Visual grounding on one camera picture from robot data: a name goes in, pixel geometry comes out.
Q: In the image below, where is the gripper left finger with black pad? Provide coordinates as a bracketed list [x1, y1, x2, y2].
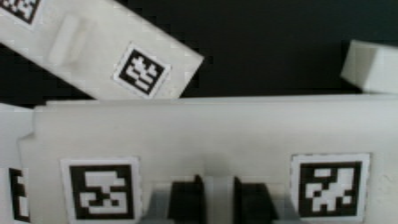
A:
[140, 174, 208, 224]

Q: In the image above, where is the white L-shaped fence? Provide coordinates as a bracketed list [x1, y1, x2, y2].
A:
[341, 40, 398, 94]

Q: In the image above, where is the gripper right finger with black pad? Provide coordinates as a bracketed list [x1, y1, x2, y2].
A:
[231, 176, 304, 224]

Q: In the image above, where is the white cabinet body box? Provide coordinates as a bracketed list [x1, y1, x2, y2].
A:
[0, 103, 32, 224]

